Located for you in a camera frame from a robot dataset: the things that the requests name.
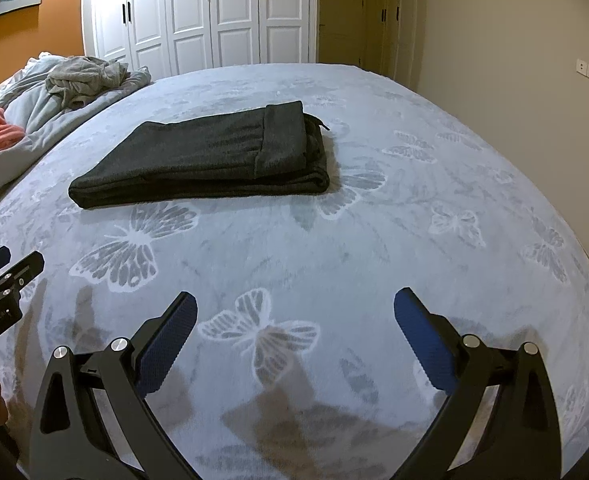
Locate bed with butterfly sheet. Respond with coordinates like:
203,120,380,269
0,62,589,480

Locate grey crumpled garment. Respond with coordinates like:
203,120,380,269
46,56,131,110

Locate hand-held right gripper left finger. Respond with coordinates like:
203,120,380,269
28,291,198,480

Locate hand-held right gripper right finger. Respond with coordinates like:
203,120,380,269
393,287,561,480

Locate white panelled wardrobe doors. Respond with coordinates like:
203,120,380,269
82,0,319,81

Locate light grey duvet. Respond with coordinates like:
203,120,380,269
0,52,154,226

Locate dark grey pants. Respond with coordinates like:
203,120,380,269
68,100,331,210

